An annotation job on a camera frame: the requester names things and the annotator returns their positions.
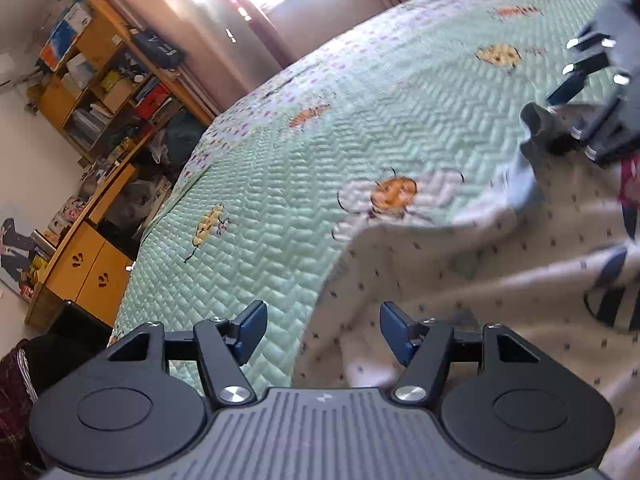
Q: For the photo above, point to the red plaid cloth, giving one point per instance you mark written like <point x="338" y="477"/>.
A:
<point x="15" y="400"/>

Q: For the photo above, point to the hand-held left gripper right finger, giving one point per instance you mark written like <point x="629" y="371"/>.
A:
<point x="392" y="330"/>

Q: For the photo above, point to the black chair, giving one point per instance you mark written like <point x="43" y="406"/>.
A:
<point x="65" y="340"/>

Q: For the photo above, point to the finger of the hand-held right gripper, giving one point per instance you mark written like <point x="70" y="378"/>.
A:
<point x="610" y="130"/>
<point x="567" y="87"/>

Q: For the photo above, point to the white star-print shirt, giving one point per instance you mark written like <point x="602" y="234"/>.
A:
<point x="450" y="270"/>

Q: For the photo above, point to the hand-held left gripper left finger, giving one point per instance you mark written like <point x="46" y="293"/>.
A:
<point x="252" y="327"/>

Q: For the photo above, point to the wooden bookshelf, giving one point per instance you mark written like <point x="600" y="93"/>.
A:
<point x="105" y="25"/>

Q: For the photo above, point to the dark teal bag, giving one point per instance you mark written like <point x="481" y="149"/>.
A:
<point x="182" y="135"/>

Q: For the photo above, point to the blue white cardboard box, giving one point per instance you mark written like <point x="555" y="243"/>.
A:
<point x="65" y="35"/>

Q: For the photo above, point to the dark blue hanging bag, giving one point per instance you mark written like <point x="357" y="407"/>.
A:
<point x="157" y="47"/>

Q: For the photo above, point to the green quilted bee bedspread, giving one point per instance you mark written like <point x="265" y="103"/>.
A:
<point x="300" y="170"/>

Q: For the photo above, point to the wall poster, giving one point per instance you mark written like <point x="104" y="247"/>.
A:
<point x="15" y="255"/>

